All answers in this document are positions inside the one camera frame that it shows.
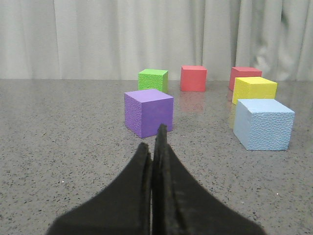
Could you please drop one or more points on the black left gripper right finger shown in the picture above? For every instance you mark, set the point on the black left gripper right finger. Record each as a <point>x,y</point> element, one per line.
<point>181,206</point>

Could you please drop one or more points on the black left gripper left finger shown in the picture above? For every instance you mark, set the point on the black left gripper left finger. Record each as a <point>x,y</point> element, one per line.
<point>122,208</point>

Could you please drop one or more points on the light blue foam cube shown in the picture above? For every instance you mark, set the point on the light blue foam cube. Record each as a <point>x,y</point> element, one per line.
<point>263,124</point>

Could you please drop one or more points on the purple foam cube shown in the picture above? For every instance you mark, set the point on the purple foam cube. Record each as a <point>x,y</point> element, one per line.
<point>146,110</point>

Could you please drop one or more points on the red foam cube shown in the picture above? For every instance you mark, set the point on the red foam cube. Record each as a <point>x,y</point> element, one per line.
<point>193,78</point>
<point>242,72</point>

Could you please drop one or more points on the green foam cube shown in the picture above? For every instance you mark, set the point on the green foam cube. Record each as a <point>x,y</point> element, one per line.
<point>153,79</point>

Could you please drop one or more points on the yellow foam cube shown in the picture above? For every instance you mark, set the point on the yellow foam cube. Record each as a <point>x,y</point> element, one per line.
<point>253,87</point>

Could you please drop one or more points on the grey pleated curtain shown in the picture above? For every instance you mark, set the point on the grey pleated curtain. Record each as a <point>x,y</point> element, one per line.
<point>115,39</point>

